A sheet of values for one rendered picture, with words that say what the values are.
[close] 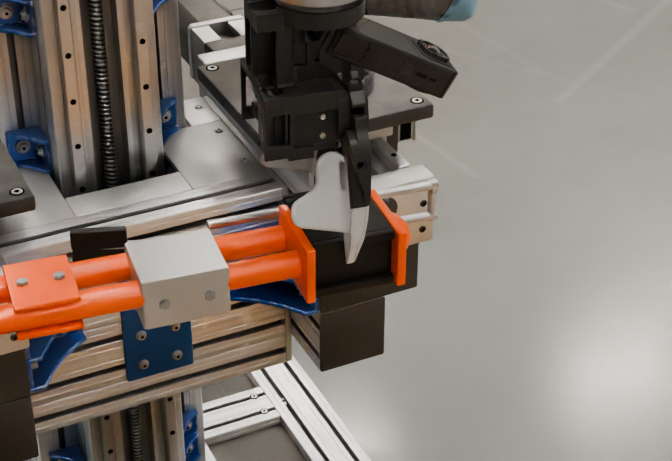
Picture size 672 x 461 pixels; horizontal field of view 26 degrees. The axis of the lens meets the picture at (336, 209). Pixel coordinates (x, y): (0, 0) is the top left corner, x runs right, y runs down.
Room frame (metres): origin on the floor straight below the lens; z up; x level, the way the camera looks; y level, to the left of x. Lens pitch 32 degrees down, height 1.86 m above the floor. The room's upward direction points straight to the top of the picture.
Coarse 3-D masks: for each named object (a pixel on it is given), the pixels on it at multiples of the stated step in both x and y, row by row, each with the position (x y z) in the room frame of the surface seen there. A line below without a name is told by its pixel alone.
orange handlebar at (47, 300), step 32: (64, 256) 0.94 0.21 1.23; (224, 256) 0.97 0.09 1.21; (288, 256) 0.95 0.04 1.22; (0, 288) 0.91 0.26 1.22; (32, 288) 0.90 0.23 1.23; (64, 288) 0.90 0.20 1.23; (96, 288) 0.91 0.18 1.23; (128, 288) 0.91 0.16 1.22; (0, 320) 0.87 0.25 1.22; (32, 320) 0.88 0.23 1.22; (64, 320) 0.89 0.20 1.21
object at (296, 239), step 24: (288, 216) 0.99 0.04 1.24; (384, 216) 0.99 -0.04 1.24; (288, 240) 0.98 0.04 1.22; (312, 240) 0.95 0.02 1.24; (336, 240) 0.95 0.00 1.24; (384, 240) 0.97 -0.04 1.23; (312, 264) 0.94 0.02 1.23; (336, 264) 0.96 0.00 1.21; (360, 264) 0.96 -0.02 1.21; (384, 264) 0.97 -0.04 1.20; (312, 288) 0.94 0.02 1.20; (336, 288) 0.95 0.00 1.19; (360, 288) 0.96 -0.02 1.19
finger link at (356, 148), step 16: (352, 112) 0.97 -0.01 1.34; (352, 128) 0.96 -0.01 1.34; (352, 144) 0.94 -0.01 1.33; (368, 144) 0.95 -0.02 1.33; (352, 160) 0.94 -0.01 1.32; (368, 160) 0.94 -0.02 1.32; (352, 176) 0.94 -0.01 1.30; (368, 176) 0.94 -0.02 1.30; (352, 192) 0.94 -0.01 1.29; (368, 192) 0.94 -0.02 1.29; (352, 208) 0.94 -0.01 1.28
